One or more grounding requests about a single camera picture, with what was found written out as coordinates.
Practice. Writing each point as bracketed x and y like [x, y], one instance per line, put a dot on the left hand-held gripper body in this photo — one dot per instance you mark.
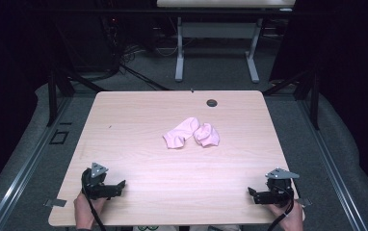
[96, 187]

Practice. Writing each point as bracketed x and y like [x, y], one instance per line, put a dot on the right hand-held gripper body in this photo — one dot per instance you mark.
[276, 191]

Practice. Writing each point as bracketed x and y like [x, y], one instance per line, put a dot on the pink sock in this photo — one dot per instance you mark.
[207, 135]
[180, 133]

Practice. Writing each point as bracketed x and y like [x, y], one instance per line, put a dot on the person's left hand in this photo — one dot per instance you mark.
[85, 211]

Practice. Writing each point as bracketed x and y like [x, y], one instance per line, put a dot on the person's right hand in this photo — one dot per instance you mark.
[288, 218]

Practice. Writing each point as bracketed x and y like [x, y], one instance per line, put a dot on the white desk with metal legs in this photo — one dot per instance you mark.
[223, 29]

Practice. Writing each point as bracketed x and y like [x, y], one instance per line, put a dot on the grey metal table bracket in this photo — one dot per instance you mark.
[56, 202]
[304, 202]

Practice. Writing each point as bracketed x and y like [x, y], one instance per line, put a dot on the aluminium floor rail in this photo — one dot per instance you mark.
[18, 179]
[333, 179]

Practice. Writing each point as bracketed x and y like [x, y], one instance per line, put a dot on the black metal frame stand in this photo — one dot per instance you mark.
[57, 93]
[310, 96]

